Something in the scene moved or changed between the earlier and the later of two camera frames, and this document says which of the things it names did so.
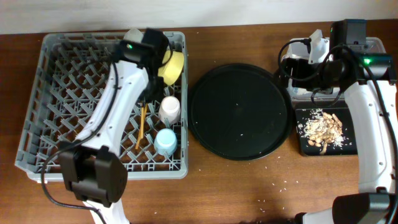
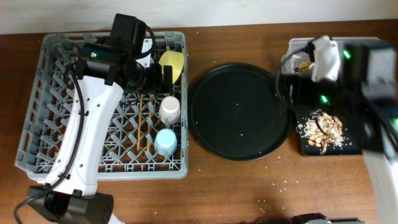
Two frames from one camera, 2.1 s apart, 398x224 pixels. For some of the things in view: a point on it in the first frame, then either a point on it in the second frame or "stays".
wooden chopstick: (144, 116) → (148, 135)
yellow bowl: (170, 71) stays
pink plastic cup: (170, 110) stays
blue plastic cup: (165, 142) stays
